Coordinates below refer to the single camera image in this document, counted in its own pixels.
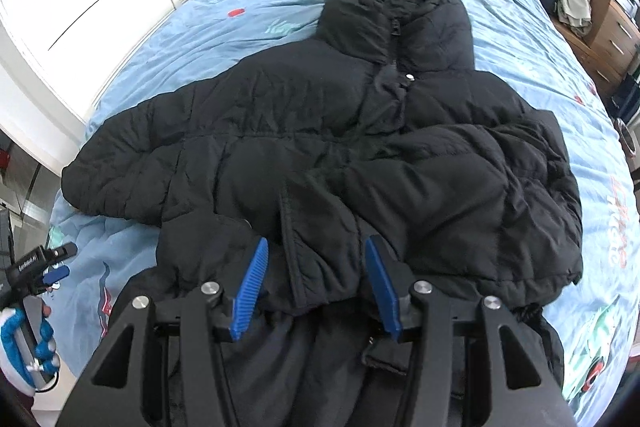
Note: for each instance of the dark cloth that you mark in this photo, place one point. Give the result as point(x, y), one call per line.
point(310, 367)

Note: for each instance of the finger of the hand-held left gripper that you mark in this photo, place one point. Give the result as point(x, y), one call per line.
point(62, 250)
point(55, 276)

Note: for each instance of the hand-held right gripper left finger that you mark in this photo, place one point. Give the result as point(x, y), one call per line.
point(247, 292)

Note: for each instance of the wooden dresser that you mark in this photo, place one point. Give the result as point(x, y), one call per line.
point(605, 37)

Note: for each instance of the blue printed bed sheet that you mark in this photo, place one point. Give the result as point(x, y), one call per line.
point(525, 57)

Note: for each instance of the beige cloth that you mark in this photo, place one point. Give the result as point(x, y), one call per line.
point(575, 2)

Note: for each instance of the trash can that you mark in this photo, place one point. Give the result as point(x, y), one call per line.
point(624, 134)

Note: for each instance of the black puffer jacket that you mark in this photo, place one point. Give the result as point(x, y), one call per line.
point(350, 132)

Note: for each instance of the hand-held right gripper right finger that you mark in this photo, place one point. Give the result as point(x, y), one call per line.
point(382, 287)

